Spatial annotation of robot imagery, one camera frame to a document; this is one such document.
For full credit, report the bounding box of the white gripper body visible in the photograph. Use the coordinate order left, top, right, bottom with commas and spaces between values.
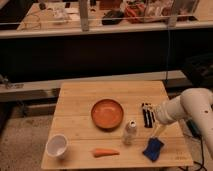
154, 100, 180, 125

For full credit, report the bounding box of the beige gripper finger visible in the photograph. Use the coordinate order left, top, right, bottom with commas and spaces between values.
151, 124, 166, 138
144, 104, 156, 112

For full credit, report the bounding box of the clear plastic bottle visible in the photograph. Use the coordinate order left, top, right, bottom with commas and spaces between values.
122, 120, 137, 145

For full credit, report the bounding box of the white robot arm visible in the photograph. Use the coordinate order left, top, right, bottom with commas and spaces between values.
150, 88, 213, 159

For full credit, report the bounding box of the black striped remote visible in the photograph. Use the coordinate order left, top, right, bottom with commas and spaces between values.
141, 103, 155, 128

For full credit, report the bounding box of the black power box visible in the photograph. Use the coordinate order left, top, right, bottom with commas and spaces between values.
186, 120, 201, 138

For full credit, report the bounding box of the orange bowl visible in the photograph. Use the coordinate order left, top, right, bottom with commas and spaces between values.
91, 99, 124, 129

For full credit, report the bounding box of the wooden table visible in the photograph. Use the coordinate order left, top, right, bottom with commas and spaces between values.
41, 81, 193, 170

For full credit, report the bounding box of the orange carrot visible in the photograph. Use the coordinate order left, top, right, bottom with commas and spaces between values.
92, 148, 120, 157

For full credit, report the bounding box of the black bag on shelf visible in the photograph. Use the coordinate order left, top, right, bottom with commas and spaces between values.
102, 10, 124, 25

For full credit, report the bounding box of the orange cloth on shelf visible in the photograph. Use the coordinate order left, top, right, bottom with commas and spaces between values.
124, 4, 146, 23

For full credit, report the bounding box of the white paper cup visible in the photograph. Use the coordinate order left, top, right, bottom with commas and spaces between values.
45, 134, 68, 159

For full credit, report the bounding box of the grey metal post right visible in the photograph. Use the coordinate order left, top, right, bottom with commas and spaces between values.
167, 0, 181, 28

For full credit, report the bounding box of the grey metal post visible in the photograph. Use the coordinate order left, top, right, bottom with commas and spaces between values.
167, 0, 181, 28
78, 0, 89, 31

